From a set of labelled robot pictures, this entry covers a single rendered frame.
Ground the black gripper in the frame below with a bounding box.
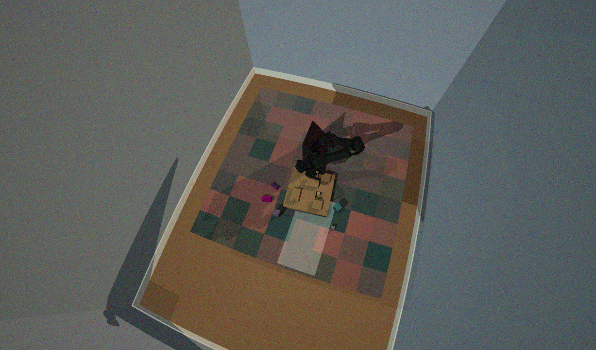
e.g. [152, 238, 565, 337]
[296, 160, 326, 175]

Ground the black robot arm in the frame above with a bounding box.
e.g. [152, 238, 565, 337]
[295, 131, 365, 178]

